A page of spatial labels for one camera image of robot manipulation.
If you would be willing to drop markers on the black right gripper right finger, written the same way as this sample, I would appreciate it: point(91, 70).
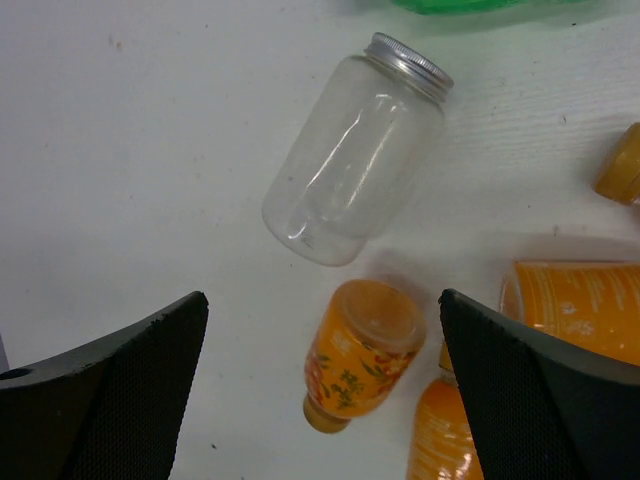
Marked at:
point(539, 407)

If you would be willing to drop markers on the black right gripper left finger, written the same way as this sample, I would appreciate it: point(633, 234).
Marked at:
point(109, 409)

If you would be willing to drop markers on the clear plastic jar silver lid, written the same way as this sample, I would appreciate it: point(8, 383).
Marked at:
point(366, 137)

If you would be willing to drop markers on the green bottle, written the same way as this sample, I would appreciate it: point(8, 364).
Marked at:
point(462, 7)

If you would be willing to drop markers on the orange bottle middle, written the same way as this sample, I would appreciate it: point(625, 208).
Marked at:
point(442, 446)

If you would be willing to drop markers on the orange bottle centre lying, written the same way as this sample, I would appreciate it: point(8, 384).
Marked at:
point(594, 305)

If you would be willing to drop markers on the orange bottle floral label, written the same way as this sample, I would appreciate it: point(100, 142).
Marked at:
point(369, 335)

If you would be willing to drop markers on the orange bottle far right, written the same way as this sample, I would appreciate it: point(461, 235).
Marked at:
point(618, 179)

